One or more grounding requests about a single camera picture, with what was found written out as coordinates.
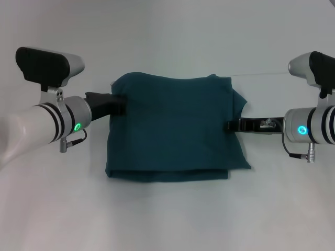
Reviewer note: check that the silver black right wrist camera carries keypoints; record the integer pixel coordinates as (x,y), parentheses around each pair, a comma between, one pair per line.
(314,68)

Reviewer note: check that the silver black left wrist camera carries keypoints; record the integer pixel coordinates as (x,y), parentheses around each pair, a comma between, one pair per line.
(44,65)

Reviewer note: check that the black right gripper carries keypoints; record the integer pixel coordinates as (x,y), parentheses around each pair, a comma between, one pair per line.
(261,125)

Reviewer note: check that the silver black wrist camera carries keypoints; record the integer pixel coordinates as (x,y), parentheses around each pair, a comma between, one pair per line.
(314,68)
(44,65)

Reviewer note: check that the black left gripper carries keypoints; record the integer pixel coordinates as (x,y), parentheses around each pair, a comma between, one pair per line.
(102,104)

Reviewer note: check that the teal blue shirt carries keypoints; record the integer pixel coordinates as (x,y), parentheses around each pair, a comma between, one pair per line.
(172,130)

